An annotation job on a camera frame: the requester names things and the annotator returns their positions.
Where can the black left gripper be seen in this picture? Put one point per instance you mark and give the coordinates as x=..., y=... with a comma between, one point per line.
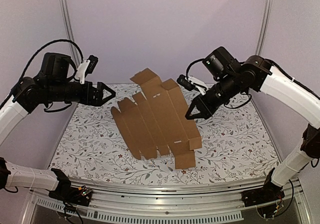
x=97, y=100

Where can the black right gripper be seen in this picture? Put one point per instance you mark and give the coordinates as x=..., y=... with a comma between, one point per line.
x=204, y=104

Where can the brown cardboard box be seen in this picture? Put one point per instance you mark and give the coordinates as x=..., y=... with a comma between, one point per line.
x=152, y=123

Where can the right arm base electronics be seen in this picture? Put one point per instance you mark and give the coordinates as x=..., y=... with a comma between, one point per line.
x=269, y=194

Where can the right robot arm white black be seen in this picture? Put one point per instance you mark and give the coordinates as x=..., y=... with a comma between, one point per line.
x=262, y=75

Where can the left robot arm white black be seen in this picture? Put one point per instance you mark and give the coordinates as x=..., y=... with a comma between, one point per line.
x=59, y=80

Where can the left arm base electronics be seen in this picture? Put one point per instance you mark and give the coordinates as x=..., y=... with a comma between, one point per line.
x=72, y=192

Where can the floral patterned table mat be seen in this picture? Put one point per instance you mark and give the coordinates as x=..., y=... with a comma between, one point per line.
x=235, y=146

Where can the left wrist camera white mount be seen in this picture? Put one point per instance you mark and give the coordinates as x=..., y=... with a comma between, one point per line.
x=85, y=68

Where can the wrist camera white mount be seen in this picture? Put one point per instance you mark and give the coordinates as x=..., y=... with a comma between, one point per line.
x=191, y=83
x=85, y=68

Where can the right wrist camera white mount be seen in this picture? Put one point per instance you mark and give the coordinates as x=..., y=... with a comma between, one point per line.
x=191, y=83

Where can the aluminium front rail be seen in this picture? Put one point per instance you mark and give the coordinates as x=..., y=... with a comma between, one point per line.
x=214, y=203

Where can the left aluminium frame post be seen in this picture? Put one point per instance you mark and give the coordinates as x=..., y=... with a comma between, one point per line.
x=68, y=29

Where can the aluminium frame post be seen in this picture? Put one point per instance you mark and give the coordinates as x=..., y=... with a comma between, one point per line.
x=264, y=26
x=68, y=29

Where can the right aluminium frame post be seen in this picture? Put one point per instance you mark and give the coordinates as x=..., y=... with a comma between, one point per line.
x=264, y=26

